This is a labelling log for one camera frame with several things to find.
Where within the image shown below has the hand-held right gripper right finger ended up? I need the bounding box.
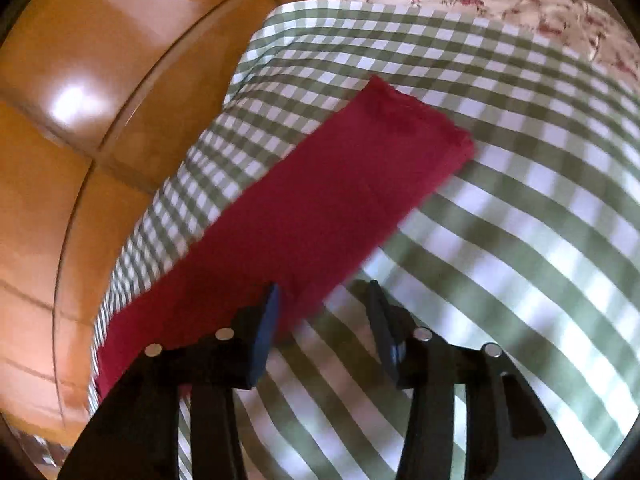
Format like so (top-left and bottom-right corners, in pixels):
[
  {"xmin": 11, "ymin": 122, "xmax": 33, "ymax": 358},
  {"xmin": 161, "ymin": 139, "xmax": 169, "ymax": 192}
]
[{"xmin": 366, "ymin": 281, "xmax": 584, "ymax": 480}]

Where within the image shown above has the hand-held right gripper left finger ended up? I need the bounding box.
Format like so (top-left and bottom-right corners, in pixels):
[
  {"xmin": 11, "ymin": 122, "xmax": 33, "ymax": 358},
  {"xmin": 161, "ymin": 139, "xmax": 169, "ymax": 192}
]
[{"xmin": 57, "ymin": 283, "xmax": 282, "ymax": 480}]

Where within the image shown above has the red cloth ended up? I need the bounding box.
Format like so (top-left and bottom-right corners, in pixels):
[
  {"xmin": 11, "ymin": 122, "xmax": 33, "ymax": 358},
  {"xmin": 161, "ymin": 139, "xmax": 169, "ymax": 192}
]
[{"xmin": 95, "ymin": 75, "xmax": 476, "ymax": 402}]

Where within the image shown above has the green checked bed sheet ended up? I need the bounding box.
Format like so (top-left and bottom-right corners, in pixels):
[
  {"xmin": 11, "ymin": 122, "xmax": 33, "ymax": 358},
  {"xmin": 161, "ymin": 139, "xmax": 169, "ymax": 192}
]
[{"xmin": 87, "ymin": 0, "xmax": 640, "ymax": 480}]

